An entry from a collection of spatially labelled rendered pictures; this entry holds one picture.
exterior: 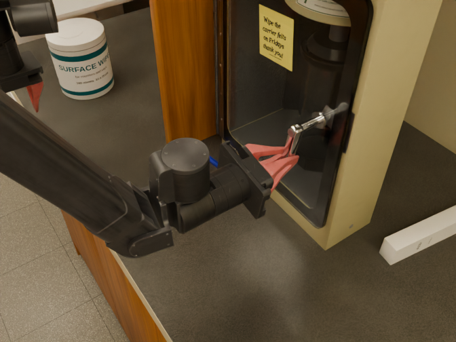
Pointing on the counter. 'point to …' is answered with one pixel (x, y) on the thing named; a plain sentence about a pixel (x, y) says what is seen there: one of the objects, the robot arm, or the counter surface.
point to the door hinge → (216, 64)
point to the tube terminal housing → (374, 115)
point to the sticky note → (276, 36)
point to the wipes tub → (81, 58)
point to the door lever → (295, 133)
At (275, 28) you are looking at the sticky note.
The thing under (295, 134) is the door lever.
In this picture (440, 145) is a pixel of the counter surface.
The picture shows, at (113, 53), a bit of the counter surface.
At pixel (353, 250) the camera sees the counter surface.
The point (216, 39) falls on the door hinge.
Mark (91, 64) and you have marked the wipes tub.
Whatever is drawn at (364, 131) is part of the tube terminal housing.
